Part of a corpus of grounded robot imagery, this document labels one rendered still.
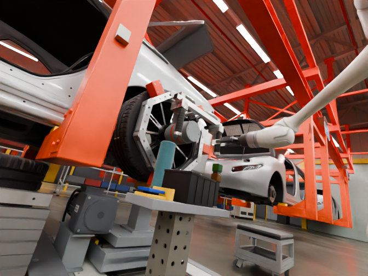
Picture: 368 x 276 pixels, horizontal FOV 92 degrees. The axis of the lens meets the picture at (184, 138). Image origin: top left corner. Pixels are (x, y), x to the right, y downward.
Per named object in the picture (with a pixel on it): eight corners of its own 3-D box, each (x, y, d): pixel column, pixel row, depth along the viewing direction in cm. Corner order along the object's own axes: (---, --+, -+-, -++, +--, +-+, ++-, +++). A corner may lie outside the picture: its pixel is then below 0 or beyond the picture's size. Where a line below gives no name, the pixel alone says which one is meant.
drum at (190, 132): (176, 148, 123) (180, 129, 128) (200, 145, 108) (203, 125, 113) (160, 141, 114) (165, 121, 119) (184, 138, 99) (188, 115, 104)
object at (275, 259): (280, 291, 119) (280, 235, 129) (230, 268, 143) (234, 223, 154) (294, 279, 148) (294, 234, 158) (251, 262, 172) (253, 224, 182)
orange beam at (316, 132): (321, 145, 526) (321, 142, 530) (325, 145, 519) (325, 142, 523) (306, 121, 413) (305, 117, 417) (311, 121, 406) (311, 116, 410)
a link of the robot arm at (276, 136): (257, 151, 90) (266, 145, 100) (292, 149, 79) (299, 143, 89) (253, 130, 89) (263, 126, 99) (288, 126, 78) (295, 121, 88)
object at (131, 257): (147, 244, 135) (150, 230, 138) (179, 263, 110) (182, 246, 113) (76, 247, 103) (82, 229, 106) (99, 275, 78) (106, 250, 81)
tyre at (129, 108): (129, 79, 131) (89, 164, 107) (147, 67, 115) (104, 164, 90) (188, 122, 171) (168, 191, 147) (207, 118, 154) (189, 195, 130)
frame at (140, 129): (190, 182, 130) (202, 116, 147) (197, 183, 125) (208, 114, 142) (124, 164, 95) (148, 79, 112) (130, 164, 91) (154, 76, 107)
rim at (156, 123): (134, 93, 133) (107, 156, 114) (152, 84, 117) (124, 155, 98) (180, 126, 163) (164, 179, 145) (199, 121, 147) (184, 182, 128)
